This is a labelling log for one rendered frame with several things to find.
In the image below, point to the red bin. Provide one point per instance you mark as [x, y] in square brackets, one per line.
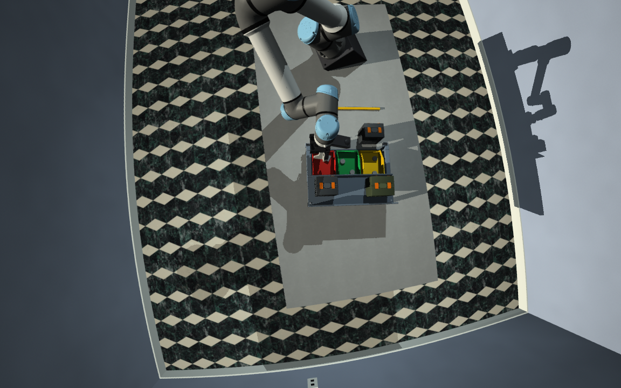
[324, 168]

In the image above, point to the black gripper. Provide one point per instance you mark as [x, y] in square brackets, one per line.
[316, 149]

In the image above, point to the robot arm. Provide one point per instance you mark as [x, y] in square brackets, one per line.
[324, 28]

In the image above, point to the dark grey metal shelf rack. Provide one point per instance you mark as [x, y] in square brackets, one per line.
[351, 187]

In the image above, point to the yellow open bin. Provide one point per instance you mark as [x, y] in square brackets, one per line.
[369, 164]

